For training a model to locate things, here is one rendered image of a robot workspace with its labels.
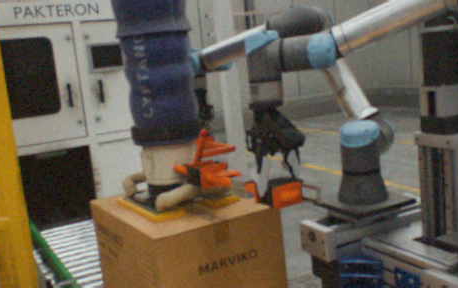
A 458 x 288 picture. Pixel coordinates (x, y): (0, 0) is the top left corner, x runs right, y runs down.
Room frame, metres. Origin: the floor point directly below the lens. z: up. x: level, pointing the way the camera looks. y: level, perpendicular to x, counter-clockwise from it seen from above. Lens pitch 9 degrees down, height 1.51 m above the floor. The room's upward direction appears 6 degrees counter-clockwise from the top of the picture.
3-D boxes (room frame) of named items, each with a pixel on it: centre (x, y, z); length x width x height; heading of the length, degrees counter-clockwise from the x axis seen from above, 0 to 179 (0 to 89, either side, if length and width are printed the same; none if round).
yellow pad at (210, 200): (1.78, 0.11, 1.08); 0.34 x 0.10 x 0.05; 29
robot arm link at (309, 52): (1.22, -0.19, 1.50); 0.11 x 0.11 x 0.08; 70
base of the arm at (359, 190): (1.64, -0.39, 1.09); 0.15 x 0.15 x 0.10
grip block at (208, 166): (1.52, 0.07, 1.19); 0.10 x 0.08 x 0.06; 119
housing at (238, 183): (1.33, -0.04, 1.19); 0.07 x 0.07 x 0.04; 29
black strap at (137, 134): (1.74, 0.19, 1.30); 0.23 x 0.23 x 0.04
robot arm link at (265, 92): (1.23, -0.09, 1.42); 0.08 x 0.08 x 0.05
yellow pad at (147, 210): (1.69, 0.27, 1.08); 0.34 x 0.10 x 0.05; 29
